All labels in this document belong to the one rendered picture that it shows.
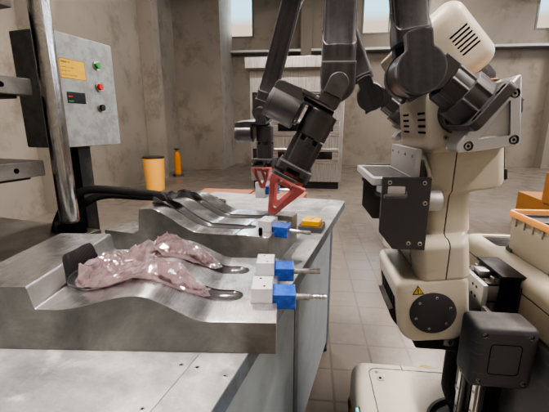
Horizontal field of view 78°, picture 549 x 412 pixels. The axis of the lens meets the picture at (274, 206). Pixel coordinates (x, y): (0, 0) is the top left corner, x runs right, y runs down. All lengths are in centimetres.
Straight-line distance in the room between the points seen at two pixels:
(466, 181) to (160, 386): 71
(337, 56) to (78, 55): 113
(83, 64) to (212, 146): 792
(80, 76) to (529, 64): 1134
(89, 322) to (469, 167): 79
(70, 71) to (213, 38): 814
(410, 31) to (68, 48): 122
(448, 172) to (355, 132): 962
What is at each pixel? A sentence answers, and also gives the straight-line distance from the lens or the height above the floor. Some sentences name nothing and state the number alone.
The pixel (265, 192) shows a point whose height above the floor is 93.
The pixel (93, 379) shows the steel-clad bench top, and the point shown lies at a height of 80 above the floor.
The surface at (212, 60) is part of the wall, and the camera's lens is 946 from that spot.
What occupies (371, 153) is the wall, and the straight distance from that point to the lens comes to 1052.
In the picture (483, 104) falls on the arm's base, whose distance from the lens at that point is 65.
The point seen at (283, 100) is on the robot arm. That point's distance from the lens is 61.
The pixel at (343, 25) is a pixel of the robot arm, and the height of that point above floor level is 131.
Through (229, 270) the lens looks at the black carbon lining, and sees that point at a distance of 73.
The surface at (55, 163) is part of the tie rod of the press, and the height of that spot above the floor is 103.
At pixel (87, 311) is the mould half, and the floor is 87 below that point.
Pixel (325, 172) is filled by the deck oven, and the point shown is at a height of 32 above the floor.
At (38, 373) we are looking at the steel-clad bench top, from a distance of 64.
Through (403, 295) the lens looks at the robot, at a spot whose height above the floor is 77.
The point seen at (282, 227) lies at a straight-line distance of 84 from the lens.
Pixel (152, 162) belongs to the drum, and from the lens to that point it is 633.
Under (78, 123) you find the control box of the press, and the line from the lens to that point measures 151.
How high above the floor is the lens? 115
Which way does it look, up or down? 13 degrees down
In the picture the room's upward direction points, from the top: straight up
